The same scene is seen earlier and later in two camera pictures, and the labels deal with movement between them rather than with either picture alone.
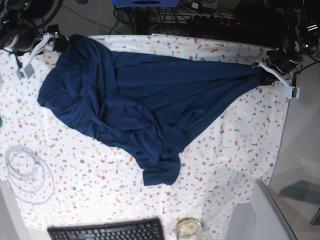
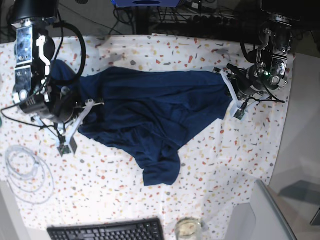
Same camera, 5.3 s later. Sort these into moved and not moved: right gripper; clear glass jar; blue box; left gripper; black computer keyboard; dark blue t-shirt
Moved: left gripper; dark blue t-shirt; right gripper
Not moved: blue box; clear glass jar; black computer keyboard
